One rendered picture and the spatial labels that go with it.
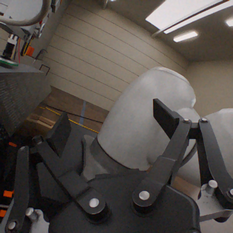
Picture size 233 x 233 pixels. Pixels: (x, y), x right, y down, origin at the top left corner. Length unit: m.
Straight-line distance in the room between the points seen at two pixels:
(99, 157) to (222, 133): 0.25
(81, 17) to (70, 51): 1.49
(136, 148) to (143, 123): 0.05
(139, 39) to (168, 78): 6.36
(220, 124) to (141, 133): 0.16
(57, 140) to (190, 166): 0.26
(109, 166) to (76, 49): 5.98
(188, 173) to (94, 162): 0.20
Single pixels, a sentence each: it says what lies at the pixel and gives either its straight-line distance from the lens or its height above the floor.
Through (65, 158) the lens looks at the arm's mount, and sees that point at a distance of 0.32.
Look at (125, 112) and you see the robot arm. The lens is 0.27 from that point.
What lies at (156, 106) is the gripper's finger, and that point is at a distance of 0.20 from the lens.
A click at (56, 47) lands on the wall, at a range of 6.33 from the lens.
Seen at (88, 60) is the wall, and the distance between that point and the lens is 6.09.
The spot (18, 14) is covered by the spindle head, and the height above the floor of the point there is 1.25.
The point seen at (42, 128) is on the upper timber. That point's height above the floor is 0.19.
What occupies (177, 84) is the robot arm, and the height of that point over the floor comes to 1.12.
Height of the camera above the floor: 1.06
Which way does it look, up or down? 10 degrees down
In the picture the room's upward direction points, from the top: 27 degrees clockwise
